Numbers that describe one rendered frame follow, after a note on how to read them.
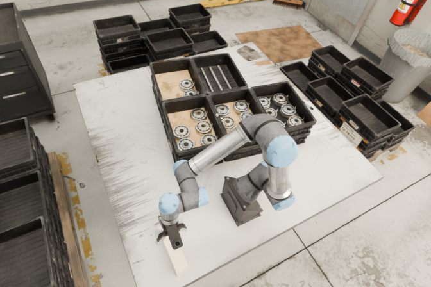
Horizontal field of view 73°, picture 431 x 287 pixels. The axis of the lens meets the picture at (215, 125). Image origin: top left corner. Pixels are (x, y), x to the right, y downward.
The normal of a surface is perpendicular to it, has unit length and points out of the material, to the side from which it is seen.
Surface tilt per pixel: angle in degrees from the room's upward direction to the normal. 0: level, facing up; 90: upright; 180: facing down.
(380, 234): 0
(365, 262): 0
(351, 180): 0
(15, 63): 90
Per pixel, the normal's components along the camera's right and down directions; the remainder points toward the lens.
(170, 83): 0.09, -0.65
